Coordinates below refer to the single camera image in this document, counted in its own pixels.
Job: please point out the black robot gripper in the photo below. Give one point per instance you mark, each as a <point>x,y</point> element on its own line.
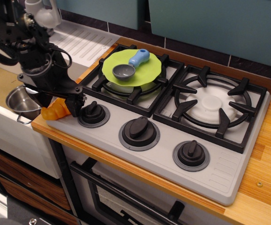
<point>46,75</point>

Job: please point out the orange plastic croissant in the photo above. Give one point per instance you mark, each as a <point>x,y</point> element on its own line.
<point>56,110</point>

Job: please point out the blue handled grey spoon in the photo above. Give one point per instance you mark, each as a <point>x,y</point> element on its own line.
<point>124,72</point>

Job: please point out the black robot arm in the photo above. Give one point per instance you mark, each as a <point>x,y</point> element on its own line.
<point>19,31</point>

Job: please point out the stainless steel pot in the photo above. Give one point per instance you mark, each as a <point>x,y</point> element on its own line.
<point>23,105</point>

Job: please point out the white toy sink unit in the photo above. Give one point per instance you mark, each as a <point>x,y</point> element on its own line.
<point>20,140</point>

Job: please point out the lime green plate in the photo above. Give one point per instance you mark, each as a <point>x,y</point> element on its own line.
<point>146,73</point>

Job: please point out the black left stove knob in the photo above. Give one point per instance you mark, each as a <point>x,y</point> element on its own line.
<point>93,115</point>

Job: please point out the black stove knob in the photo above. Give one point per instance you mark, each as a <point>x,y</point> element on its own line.
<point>191,156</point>
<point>93,115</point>
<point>139,134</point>

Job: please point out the grey toy faucet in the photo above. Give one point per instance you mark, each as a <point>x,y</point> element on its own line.
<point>48,18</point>

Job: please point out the black middle stove knob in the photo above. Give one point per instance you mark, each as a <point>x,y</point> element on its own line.
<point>139,134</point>

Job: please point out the black left burner grate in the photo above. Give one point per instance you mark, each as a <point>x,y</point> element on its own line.
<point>143,99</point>

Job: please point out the black burner grate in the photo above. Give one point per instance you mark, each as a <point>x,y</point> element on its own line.
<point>250,100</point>
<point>143,99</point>

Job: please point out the grey toy stove top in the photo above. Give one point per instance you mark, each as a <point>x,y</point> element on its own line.
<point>219,181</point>

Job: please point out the black right stove knob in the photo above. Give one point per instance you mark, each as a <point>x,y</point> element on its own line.
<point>191,156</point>

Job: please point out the white right burner disc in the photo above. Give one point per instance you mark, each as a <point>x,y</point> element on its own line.
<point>207,108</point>

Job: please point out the black right burner grate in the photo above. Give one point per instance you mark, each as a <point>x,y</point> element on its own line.
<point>250,100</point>

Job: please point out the black oven door handle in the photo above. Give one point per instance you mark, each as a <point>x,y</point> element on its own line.
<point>85,171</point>

